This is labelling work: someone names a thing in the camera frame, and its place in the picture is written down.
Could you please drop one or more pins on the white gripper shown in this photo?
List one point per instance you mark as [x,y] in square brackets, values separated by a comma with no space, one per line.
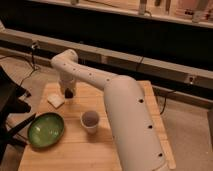
[67,81]

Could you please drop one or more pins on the dark eraser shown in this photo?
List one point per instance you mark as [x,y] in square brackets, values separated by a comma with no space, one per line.
[68,93]

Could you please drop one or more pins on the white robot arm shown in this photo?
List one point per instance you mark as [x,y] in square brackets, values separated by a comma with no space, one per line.
[137,143]

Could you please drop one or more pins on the white sponge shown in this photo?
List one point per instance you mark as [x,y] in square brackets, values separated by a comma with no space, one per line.
[55,100]

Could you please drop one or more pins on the green bowl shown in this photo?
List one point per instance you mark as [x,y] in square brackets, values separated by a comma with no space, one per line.
[45,130]

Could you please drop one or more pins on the black stand at left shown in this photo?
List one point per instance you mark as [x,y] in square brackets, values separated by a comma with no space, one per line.
[10,93]

